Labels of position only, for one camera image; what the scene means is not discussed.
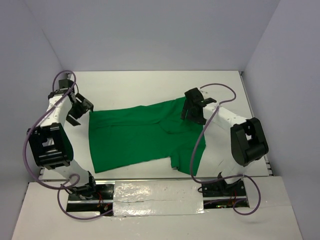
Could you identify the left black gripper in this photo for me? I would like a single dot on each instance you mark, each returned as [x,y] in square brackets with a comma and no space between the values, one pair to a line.
[86,106]

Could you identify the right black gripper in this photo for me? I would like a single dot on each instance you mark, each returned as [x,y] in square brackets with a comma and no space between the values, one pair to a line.
[199,120]

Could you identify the green t-shirt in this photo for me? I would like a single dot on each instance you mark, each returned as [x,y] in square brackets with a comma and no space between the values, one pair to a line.
[123,137]

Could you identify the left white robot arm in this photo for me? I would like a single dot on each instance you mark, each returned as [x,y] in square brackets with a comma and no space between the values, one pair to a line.
[50,145]

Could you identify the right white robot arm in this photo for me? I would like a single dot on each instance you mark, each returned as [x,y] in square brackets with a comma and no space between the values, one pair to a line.
[247,138]

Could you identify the silver tape covered panel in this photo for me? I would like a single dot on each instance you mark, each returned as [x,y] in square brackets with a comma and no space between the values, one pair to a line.
[157,198]

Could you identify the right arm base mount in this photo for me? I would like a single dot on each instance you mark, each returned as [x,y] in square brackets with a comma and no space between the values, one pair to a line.
[220,194]

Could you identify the aluminium table frame rail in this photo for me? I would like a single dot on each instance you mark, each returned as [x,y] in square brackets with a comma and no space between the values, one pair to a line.
[257,123]

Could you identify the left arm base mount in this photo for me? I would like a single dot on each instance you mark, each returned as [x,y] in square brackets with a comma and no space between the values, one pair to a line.
[100,199]

